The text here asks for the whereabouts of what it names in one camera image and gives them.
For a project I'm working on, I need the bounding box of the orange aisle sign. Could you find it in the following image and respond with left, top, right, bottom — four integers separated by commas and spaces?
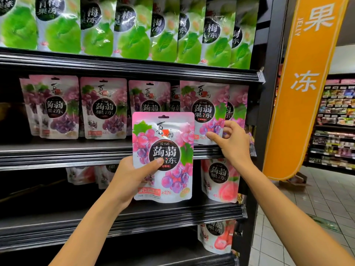
262, 0, 351, 181

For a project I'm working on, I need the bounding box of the red-white jelly bag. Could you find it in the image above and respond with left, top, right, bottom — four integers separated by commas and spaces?
198, 220, 238, 255

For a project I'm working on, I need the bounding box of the person's right hand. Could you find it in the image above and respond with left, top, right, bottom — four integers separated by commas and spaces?
206, 119, 255, 173

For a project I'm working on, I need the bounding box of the row of purple-white bags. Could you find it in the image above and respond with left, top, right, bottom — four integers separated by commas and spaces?
19, 75, 249, 145

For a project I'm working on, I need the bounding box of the dark grey metal shelf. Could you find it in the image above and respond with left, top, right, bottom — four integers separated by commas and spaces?
0, 0, 289, 266

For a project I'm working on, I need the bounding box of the person's left hand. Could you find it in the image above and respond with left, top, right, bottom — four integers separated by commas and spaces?
105, 157, 165, 212

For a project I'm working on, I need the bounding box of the pink-white jelly bag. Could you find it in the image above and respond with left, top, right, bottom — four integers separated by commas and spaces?
94, 165, 118, 190
67, 166, 96, 185
201, 158, 242, 203

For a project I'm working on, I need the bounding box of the purple-white jelly bag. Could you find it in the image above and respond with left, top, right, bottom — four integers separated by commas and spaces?
132, 112, 196, 204
180, 81, 231, 145

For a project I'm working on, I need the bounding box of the row of green-white bags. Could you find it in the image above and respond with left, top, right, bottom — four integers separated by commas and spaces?
0, 0, 260, 70

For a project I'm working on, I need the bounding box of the person's left forearm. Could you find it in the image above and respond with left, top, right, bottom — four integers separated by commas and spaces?
50, 197, 127, 266

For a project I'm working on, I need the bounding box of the person's right forearm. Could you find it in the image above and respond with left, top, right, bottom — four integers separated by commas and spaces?
241, 162, 355, 266

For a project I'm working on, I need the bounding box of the small brown cardboard box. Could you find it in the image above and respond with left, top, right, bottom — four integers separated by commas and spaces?
280, 171, 309, 190

